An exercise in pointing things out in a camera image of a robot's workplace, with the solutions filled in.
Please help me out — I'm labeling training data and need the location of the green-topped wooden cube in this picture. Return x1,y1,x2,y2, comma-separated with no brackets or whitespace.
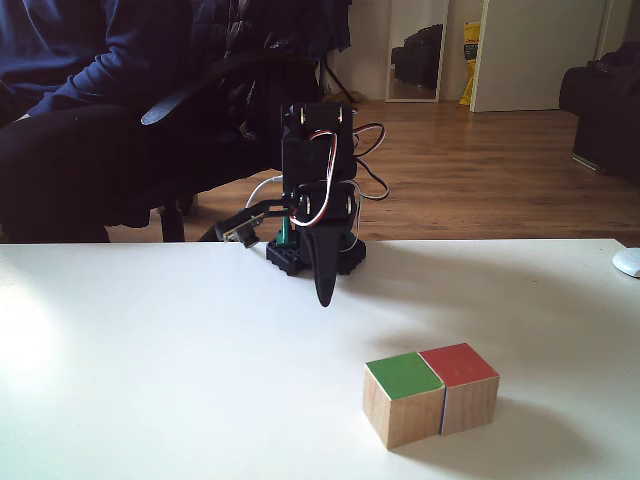
362,352,446,450

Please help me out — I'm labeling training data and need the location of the red-topped wooden cube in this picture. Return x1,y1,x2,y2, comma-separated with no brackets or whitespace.
417,342,501,436

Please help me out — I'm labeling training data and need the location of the green table clamp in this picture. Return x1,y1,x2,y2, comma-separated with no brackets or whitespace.
276,214,301,250

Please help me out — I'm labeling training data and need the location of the standing mirror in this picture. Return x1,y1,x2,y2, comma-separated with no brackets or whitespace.
384,0,450,104

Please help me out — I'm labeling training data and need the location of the black office chair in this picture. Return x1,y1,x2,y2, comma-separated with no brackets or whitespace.
141,49,324,244

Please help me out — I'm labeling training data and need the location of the yellow bag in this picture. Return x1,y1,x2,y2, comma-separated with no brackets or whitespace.
459,20,483,106

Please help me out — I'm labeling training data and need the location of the white door panel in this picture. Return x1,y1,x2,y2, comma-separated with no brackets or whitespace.
469,0,614,114

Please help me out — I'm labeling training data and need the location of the person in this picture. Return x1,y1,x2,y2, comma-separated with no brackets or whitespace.
0,0,281,244

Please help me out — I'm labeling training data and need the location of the black sofa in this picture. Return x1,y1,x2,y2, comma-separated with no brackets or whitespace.
558,42,640,176

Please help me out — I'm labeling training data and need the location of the white rounded object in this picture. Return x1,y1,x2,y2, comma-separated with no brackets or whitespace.
612,247,640,279

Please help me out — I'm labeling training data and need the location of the small camera module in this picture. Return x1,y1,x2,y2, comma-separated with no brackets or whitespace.
215,207,267,250

